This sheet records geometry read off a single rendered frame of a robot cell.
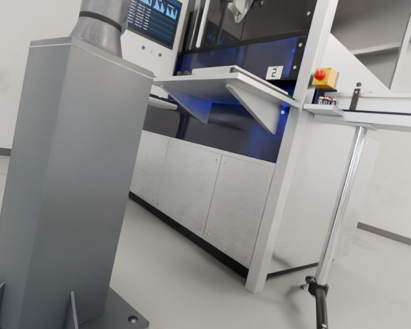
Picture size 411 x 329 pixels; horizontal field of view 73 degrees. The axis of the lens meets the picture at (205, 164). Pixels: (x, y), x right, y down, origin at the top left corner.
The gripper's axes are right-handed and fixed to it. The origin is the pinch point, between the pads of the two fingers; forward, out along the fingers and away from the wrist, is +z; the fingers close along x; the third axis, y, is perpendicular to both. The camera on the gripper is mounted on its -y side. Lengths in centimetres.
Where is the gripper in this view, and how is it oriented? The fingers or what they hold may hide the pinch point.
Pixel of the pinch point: (239, 20)
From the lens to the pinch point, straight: 117.6
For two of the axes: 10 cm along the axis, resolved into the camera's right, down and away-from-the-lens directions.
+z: -2.2, 9.7, 0.8
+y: -7.5, -1.1, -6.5
